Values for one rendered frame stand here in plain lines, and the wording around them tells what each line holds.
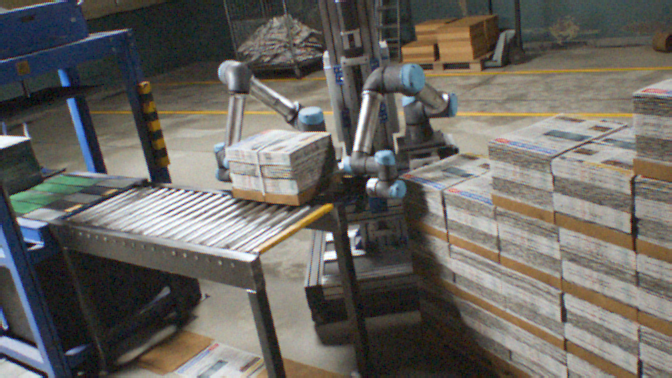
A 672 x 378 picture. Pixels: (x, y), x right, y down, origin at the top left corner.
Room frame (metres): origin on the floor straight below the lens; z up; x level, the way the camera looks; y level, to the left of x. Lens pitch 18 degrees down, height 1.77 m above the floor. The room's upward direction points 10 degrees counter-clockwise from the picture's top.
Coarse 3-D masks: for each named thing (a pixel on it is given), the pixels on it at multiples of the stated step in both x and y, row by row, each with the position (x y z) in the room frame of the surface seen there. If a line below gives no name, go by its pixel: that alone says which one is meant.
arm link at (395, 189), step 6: (378, 180) 2.68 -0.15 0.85; (396, 180) 2.64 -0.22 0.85; (402, 180) 2.64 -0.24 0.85; (378, 186) 2.66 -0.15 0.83; (384, 186) 2.63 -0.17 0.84; (390, 186) 2.62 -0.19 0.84; (396, 186) 2.61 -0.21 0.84; (402, 186) 2.63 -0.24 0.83; (378, 192) 2.66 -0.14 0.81; (384, 192) 2.64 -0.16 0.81; (390, 192) 2.62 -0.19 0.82; (396, 192) 2.60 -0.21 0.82; (402, 192) 2.63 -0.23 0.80; (396, 198) 2.62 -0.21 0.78
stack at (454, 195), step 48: (432, 192) 2.56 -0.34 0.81; (480, 192) 2.40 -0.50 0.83; (432, 240) 2.60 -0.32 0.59; (480, 240) 2.33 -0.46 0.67; (528, 240) 2.12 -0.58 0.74; (576, 240) 1.93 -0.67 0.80; (432, 288) 2.66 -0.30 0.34; (480, 288) 2.37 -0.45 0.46; (528, 288) 2.12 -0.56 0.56; (624, 288) 1.77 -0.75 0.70; (432, 336) 2.70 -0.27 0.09; (480, 336) 2.39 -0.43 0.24; (528, 336) 2.15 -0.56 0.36; (576, 336) 1.95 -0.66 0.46; (624, 336) 1.78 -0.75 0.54
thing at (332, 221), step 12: (204, 192) 3.12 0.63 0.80; (216, 192) 3.08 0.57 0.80; (228, 192) 3.05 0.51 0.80; (312, 204) 2.70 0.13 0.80; (324, 204) 2.66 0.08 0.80; (336, 204) 2.64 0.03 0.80; (324, 216) 2.66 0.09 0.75; (336, 216) 2.62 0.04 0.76; (312, 228) 2.71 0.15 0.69; (324, 228) 2.67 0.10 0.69; (336, 228) 2.63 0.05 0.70; (348, 228) 2.65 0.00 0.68
